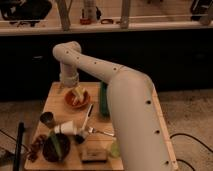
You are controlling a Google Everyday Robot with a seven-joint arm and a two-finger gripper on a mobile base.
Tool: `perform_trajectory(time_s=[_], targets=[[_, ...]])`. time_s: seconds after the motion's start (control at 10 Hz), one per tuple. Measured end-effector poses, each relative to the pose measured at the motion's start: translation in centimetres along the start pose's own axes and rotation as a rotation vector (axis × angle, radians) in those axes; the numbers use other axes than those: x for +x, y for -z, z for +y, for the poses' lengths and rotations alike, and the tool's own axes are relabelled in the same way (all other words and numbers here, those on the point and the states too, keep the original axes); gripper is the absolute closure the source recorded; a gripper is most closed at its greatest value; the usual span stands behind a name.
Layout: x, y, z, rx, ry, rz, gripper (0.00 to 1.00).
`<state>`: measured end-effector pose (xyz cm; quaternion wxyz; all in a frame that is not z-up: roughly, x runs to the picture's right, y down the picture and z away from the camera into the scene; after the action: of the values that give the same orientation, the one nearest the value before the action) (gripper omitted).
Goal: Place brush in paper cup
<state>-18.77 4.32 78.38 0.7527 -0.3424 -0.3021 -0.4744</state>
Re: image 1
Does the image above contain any wooden cutting board table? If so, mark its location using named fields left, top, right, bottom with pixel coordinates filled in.
left=24, top=81, right=179, bottom=171

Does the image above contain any light green fruit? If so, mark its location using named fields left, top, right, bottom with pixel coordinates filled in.
left=110, top=141, right=120, bottom=158

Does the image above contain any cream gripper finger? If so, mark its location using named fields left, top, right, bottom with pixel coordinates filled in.
left=79, top=87, right=86, bottom=98
left=72, top=88, right=80, bottom=105

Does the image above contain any green rectangular block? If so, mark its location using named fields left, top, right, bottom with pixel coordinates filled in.
left=99, top=82, right=110, bottom=117

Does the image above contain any dark metal cup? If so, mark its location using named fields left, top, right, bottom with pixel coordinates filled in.
left=40, top=112, right=55, bottom=129

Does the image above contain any green vegetable on plate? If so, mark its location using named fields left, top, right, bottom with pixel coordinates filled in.
left=50, top=131, right=62, bottom=160

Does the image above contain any black bag on shelf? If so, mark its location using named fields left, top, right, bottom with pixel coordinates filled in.
left=0, top=0, right=52, bottom=21

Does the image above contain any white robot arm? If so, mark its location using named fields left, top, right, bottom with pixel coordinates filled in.
left=53, top=41, right=174, bottom=171

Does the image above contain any brown dried food pile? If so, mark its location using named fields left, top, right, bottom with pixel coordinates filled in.
left=27, top=134, right=47, bottom=162

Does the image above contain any brown wooden block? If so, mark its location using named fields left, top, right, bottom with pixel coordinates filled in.
left=81, top=148, right=108, bottom=163

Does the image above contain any black floor cable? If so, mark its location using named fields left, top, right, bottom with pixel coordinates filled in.
left=169, top=132, right=213, bottom=171

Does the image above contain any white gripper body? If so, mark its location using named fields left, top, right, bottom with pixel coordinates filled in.
left=59, top=63, right=79, bottom=87

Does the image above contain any black pole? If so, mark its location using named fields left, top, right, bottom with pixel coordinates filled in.
left=13, top=122, right=25, bottom=171

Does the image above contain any white paper cup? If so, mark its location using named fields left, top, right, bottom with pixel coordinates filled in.
left=54, top=121, right=77, bottom=135

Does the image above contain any orange bowl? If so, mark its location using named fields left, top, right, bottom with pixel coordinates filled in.
left=64, top=90, right=90, bottom=109

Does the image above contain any white handled brush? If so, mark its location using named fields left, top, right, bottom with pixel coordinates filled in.
left=75, top=105, right=93, bottom=144

